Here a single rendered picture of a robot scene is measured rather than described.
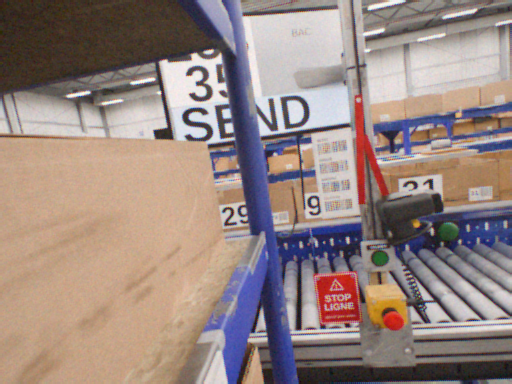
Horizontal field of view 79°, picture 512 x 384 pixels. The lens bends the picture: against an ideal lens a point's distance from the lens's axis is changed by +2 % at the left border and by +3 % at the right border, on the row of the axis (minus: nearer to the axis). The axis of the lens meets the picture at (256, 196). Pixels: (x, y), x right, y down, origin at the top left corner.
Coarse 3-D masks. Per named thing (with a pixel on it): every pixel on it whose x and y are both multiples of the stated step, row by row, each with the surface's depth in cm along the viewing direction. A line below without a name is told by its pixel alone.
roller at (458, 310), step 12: (408, 252) 120; (420, 264) 108; (420, 276) 103; (432, 276) 99; (432, 288) 94; (444, 288) 90; (444, 300) 86; (456, 300) 83; (456, 312) 80; (468, 312) 78
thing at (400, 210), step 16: (400, 192) 67; (416, 192) 64; (432, 192) 63; (384, 208) 64; (400, 208) 63; (416, 208) 63; (432, 208) 62; (400, 224) 65; (416, 224) 66; (400, 240) 65
